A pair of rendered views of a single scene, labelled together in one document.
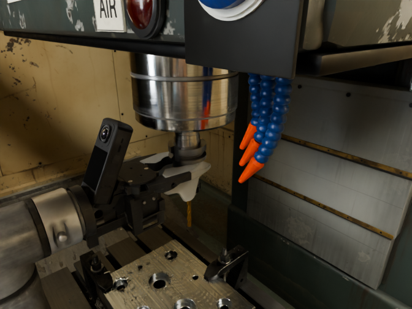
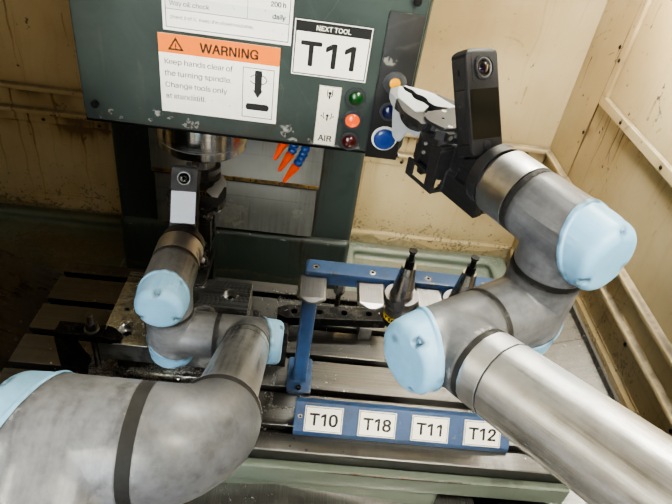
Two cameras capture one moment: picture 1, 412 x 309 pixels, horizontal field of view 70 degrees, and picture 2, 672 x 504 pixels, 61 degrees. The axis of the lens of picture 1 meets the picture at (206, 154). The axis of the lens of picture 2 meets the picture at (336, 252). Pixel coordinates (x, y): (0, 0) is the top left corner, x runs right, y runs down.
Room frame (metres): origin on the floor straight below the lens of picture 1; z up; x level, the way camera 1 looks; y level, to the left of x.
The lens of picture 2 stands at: (-0.31, 0.61, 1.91)
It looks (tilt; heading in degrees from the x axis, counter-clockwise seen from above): 37 degrees down; 306
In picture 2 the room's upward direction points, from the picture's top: 9 degrees clockwise
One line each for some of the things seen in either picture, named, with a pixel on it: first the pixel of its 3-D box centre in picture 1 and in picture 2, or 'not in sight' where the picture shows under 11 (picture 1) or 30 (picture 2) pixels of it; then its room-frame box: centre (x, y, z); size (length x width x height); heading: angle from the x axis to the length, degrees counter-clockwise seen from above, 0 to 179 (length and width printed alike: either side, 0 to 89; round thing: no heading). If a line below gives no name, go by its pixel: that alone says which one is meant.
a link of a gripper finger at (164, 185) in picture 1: (162, 180); (212, 201); (0.39, 0.06, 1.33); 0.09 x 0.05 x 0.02; 118
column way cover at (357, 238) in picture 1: (313, 171); (237, 149); (0.75, -0.30, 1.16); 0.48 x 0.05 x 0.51; 41
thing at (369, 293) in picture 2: not in sight; (371, 296); (0.10, -0.07, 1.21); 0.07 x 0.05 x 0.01; 131
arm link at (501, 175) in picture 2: not in sight; (513, 187); (-0.13, 0.07, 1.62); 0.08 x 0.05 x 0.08; 72
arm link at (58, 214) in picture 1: (60, 220); (180, 254); (0.31, 0.19, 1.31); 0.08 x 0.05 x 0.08; 41
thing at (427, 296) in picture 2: not in sight; (429, 302); (0.02, -0.15, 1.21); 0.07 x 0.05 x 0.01; 131
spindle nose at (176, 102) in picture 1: (184, 78); (202, 112); (0.45, 0.03, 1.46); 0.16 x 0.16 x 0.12
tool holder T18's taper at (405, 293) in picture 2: not in sight; (405, 280); (0.06, -0.11, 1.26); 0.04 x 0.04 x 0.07
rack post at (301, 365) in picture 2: not in sight; (305, 330); (0.22, -0.04, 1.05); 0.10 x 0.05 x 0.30; 131
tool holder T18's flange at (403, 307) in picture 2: not in sight; (400, 299); (0.06, -0.11, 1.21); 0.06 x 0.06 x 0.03
